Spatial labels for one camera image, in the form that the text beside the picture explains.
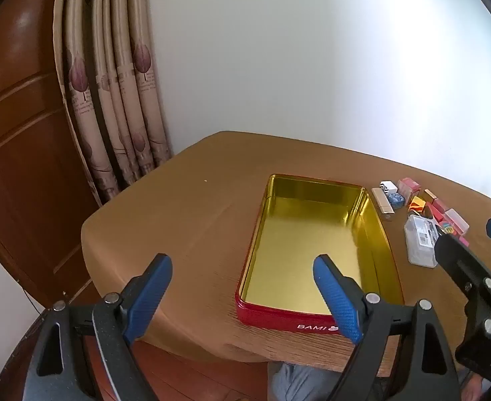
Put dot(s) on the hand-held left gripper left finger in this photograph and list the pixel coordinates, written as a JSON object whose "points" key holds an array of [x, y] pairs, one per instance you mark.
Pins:
{"points": [[149, 296]]}

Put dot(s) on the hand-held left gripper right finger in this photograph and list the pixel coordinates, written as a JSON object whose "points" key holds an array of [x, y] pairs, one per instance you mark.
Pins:
{"points": [[337, 300]]}

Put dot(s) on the pink eraser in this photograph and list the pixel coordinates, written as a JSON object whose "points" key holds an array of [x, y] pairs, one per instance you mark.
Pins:
{"points": [[463, 241]]}

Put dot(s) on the small multicoloured toy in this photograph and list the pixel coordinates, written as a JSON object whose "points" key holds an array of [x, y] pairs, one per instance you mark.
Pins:
{"points": [[448, 229]]}

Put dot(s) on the pink clear box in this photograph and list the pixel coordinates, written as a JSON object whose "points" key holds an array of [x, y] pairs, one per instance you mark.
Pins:
{"points": [[456, 220]]}

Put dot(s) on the clear plastic box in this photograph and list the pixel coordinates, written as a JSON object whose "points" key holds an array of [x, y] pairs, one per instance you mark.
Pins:
{"points": [[421, 242]]}

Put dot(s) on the gold-capped red lip gloss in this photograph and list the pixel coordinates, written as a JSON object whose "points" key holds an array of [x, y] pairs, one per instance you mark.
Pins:
{"points": [[434, 200]]}

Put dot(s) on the red tin box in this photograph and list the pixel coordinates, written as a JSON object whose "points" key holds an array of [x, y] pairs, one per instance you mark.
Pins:
{"points": [[312, 238]]}

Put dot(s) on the blue patterned case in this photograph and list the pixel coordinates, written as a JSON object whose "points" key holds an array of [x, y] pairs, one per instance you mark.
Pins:
{"points": [[396, 201]]}

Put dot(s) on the black and white cube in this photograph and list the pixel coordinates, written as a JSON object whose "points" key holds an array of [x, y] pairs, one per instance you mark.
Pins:
{"points": [[388, 186]]}

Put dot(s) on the yellow cube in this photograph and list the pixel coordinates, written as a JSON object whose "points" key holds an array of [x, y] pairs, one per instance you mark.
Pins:
{"points": [[415, 199]]}

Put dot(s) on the red barcode box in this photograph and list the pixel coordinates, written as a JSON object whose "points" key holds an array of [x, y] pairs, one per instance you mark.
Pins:
{"points": [[408, 184]]}

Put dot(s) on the person's grey trousers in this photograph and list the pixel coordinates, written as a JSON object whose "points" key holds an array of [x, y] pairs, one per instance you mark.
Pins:
{"points": [[295, 380]]}

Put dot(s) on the brown wooden door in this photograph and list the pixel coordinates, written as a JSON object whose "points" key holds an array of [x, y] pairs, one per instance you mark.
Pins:
{"points": [[20, 154]]}

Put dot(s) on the beige leaf-print curtain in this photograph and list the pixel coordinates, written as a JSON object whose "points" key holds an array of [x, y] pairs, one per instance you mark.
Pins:
{"points": [[103, 92]]}

